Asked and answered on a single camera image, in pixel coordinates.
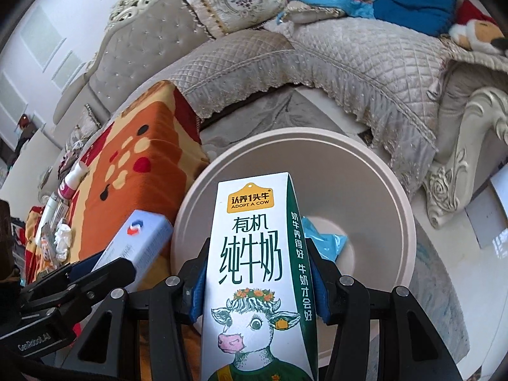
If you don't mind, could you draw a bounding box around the beige tufted carved sofa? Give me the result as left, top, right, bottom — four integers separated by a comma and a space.
51, 0, 508, 230

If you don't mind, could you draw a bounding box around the blue plastic tissue packet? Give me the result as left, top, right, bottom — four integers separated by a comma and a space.
300, 216, 349, 264

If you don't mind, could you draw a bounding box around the small embroidered beige cushion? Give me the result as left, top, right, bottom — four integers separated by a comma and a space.
69, 103, 102, 144

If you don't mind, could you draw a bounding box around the blue printed child quilt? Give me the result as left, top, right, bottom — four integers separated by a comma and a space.
278, 0, 382, 22

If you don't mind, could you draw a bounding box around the white cylindrical bottle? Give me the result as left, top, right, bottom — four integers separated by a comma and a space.
35, 192, 61, 247

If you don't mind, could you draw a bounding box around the beige plastic bin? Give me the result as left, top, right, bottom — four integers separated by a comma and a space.
170, 129, 417, 374

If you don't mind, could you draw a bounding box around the pale blue toothpaste box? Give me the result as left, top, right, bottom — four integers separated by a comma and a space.
92, 209, 174, 291

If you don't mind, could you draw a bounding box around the white tissue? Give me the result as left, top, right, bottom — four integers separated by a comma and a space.
53, 224, 74, 262

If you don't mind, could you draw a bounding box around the blue quilted cushion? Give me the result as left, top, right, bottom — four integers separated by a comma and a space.
373, 0, 462, 37

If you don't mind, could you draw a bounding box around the white bottle pink label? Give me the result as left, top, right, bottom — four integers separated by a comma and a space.
59, 163, 90, 201

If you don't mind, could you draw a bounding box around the brown white plush toy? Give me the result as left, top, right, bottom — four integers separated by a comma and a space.
448, 0, 508, 55

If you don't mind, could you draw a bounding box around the beige frilled cushion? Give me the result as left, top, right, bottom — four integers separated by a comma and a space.
284, 0, 351, 25

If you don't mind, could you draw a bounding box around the pile of clothes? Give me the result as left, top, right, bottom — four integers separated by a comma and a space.
57, 139, 86, 176

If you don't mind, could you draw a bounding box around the orange dotted printed blanket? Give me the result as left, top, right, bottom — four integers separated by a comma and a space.
24, 80, 211, 381

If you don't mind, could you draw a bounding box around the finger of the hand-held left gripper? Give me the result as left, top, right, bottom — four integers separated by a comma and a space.
18, 255, 105, 307
22, 258, 138, 328

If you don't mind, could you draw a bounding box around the white cabinet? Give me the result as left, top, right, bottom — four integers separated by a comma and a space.
0, 131, 65, 191

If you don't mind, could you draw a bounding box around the beige quilted sofa cover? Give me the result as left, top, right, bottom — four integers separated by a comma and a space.
286, 18, 451, 185
164, 30, 309, 120

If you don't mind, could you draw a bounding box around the patterned armrest cloth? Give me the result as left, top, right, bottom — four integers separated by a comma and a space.
438, 34, 508, 101

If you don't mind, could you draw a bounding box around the white board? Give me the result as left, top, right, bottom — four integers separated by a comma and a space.
490, 171, 508, 216

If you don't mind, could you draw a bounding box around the orange snack packet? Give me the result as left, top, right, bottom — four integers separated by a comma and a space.
37, 245, 59, 274

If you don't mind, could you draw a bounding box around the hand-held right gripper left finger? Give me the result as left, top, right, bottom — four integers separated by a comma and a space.
67, 237, 211, 381

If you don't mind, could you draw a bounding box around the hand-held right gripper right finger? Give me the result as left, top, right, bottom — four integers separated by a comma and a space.
305, 240, 464, 381

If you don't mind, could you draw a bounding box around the large embroidered beige cushion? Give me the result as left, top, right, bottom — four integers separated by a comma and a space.
182, 0, 289, 41

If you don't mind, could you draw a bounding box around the white green milk carton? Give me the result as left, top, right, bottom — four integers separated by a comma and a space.
200, 172, 320, 381

